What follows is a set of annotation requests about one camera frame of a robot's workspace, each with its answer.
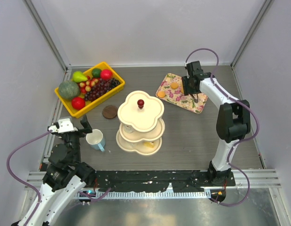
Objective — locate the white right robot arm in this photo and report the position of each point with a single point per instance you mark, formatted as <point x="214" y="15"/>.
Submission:
<point x="233" y="120"/>

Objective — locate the metal serving tongs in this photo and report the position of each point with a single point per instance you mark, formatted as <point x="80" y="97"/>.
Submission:
<point x="195" y="98"/>

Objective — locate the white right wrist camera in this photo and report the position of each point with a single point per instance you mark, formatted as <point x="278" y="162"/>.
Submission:
<point x="185" y="66"/>

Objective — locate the red apple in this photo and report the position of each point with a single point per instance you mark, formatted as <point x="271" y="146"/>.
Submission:
<point x="106" y="74"/>
<point x="78" y="103"/>

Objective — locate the brown round coaster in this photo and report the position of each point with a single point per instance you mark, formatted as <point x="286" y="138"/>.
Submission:
<point x="110" y="112"/>

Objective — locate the green melon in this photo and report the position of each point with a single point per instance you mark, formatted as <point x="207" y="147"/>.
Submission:
<point x="68" y="90"/>

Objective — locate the green lime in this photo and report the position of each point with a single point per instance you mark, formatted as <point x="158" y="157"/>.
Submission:
<point x="96" y="73"/>

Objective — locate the red yellow cherries cluster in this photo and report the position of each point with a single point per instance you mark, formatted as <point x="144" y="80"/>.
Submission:
<point x="86" y="86"/>

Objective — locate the purple grape bunch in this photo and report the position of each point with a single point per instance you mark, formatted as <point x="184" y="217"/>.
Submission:
<point x="101" y="88"/>

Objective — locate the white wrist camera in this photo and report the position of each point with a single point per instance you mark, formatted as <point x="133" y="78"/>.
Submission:
<point x="185" y="66"/>
<point x="63" y="125"/>

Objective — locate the floral serving tray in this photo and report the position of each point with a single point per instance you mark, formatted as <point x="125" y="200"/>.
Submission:
<point x="175" y="97"/>

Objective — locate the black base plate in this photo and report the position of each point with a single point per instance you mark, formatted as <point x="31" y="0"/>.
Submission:
<point x="154" y="181"/>

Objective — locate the yellow plastic fruit bin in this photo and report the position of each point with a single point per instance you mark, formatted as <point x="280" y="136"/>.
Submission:
<point x="90" y="105"/>

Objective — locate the green pear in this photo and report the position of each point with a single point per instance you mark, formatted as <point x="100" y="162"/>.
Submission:
<point x="79" y="77"/>

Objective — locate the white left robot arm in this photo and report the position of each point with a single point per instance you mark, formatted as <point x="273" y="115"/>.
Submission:
<point x="64" y="177"/>

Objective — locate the cream three-tier cake stand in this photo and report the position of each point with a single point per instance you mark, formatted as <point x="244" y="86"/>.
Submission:
<point x="144" y="114"/>

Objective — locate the white cable duct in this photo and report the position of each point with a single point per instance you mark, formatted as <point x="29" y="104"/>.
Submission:
<point x="160" y="195"/>

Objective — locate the grey white cream cake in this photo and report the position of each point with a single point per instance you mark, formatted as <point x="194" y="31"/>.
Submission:
<point x="128" y="129"/>

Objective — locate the red apple front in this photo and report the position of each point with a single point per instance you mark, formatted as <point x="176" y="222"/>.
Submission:
<point x="78" y="103"/>

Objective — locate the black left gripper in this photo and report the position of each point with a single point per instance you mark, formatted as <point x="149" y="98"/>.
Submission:
<point x="87" y="128"/>

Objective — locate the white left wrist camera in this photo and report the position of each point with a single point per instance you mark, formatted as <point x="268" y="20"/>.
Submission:
<point x="63" y="125"/>

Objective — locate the red apple back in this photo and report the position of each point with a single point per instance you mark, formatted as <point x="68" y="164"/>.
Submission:
<point x="106" y="74"/>

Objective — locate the blue white mug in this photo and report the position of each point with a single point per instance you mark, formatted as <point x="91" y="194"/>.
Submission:
<point x="96" y="140"/>

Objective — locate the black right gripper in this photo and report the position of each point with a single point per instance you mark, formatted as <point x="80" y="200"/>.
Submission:
<point x="186" y="90"/>

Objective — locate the yellow swiss roll cake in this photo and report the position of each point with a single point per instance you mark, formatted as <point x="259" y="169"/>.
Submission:
<point x="150" y="145"/>

